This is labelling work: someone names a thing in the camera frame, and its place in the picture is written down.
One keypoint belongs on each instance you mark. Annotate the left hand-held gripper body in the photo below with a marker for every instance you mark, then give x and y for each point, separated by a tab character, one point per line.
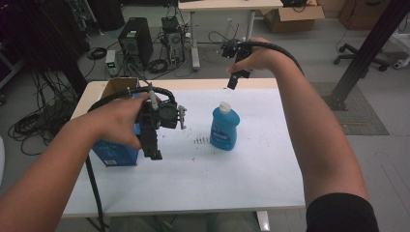
167	115

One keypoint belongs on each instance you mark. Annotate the blue cardboard box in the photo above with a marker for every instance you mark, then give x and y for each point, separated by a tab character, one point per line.
114	154

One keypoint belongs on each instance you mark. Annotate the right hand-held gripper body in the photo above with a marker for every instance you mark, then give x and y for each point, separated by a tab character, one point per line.
232	50

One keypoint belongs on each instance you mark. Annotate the white power supply unit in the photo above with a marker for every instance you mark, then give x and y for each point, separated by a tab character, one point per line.
111	63

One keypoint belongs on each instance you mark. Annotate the black office chair base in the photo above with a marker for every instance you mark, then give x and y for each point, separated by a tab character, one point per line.
357	58

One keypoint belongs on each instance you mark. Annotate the beige desk with white legs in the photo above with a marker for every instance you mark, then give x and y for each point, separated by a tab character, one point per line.
225	5

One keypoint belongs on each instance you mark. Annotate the blue bottle with white cap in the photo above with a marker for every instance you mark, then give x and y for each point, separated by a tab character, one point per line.
223	129

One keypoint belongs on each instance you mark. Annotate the white table leg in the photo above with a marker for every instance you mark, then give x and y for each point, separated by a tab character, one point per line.
263	222

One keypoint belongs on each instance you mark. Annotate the open computer tower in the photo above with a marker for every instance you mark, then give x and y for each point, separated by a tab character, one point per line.
174	40

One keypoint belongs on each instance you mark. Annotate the person's right hand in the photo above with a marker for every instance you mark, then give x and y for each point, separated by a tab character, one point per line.
262	56

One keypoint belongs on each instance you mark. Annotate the black sleeve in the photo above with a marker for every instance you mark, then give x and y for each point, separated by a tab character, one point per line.
341	214

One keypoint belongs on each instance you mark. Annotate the black computer tower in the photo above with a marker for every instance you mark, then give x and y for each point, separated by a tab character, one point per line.
137	42

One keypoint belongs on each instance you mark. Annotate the black metal stand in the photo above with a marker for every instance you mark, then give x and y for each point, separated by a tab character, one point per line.
364	54

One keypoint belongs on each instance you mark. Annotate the white table cover sheet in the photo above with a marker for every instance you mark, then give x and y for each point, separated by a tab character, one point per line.
225	180

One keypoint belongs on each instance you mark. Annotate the open brown cardboard box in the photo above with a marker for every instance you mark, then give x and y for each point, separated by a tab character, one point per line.
291	19

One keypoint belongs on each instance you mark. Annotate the grey floor mat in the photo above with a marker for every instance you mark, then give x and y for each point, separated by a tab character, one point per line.
361	109

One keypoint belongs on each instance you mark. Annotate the closed brown cardboard box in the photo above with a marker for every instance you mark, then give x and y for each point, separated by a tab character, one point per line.
362	14

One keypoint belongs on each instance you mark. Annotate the person's left hand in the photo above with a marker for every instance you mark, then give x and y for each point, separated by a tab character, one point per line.
116	121

